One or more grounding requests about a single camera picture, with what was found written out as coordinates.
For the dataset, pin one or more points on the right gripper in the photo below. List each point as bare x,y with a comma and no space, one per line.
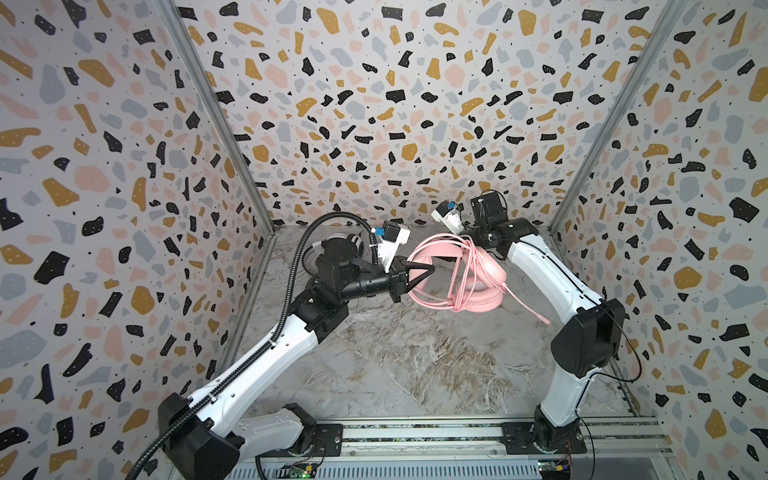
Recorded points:
475,227

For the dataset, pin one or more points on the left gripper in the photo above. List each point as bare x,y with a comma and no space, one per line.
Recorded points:
399,281

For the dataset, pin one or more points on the pink headphones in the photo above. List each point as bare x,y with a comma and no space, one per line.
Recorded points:
478,284

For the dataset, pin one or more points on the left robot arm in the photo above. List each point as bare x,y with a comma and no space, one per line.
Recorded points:
206,435

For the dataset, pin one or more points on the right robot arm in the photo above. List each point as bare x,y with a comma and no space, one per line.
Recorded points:
591,325

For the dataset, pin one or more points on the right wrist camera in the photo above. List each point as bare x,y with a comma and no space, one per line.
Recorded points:
448,213

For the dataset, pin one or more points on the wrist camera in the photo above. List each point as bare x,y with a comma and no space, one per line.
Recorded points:
448,213
389,237

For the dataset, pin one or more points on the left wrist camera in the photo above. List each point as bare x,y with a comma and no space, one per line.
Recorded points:
389,237

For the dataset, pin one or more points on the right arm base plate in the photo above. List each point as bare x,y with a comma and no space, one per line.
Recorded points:
533,437

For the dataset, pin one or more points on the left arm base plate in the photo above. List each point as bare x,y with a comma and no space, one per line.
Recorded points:
320,440

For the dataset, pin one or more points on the right corner aluminium post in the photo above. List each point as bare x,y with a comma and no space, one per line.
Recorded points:
668,18

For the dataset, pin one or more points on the corner aluminium post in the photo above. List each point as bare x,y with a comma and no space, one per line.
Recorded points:
169,14
668,18

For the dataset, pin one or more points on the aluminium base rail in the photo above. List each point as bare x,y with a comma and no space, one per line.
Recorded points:
618,447

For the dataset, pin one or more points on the left corner aluminium post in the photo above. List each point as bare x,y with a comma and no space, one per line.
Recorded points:
169,14

